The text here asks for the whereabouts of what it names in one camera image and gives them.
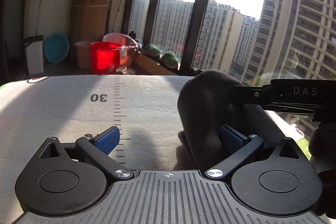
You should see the left green knit slipper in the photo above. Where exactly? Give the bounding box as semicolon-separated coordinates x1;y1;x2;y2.
142;43;161;56

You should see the red plastic bucket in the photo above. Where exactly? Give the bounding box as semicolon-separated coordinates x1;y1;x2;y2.
89;42;122;75

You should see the teal plastic basin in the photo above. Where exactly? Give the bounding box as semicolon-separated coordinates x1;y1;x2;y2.
43;34;70;64

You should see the brown cardboard box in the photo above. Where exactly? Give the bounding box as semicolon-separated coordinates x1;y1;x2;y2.
70;0;111;44

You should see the colourful cartoon play mat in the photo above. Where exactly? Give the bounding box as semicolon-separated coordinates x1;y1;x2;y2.
0;74;312;224

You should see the dark grey knit garment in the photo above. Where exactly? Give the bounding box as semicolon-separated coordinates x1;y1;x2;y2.
177;70;284;172

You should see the pink plastic basin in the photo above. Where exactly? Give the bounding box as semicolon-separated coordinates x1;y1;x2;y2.
102;32;139;69

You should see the green knit slipper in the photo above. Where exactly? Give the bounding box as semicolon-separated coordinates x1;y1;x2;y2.
161;51;179;69
142;43;161;56

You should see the right green knit slipper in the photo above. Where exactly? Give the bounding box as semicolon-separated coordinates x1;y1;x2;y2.
161;51;179;69

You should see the white black trash bin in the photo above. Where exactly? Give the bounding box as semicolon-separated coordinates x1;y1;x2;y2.
23;35;44;75

